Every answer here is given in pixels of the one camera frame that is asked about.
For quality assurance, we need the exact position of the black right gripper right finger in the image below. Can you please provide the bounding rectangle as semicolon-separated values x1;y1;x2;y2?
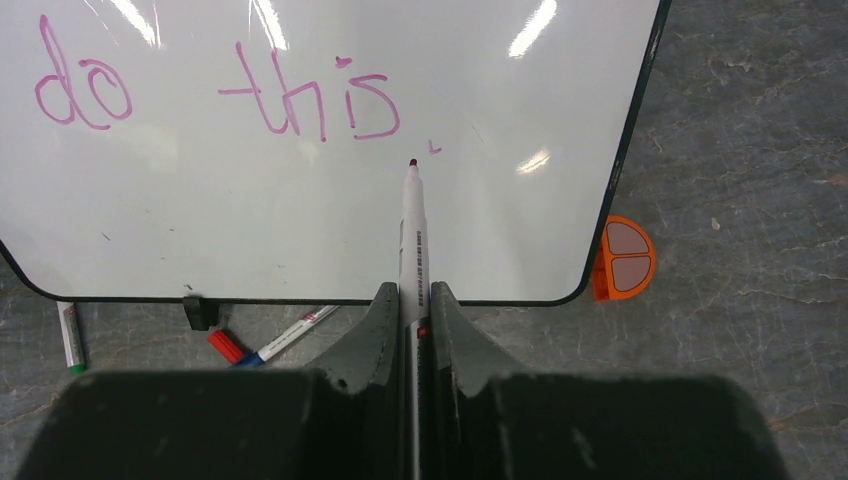
430;282;789;479

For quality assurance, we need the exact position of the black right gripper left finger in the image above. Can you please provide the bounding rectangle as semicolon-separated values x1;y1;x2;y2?
17;283;401;479

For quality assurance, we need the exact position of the pink whiteboard marker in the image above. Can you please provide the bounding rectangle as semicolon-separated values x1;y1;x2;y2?
398;159;431;479

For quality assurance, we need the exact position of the white whiteboard black frame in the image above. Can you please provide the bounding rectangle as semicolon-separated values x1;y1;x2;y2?
1;1;671;306

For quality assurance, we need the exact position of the blue whiteboard marker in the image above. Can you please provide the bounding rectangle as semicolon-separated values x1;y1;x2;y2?
233;305;339;367

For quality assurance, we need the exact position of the red whiteboard marker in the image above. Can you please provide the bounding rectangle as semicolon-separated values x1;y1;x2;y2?
207;329;246;365

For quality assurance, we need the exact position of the green whiteboard marker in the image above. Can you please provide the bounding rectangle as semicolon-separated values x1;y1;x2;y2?
56;301;87;376

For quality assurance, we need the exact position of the orange semicircle toy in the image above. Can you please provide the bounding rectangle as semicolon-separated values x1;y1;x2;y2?
590;215;657;302

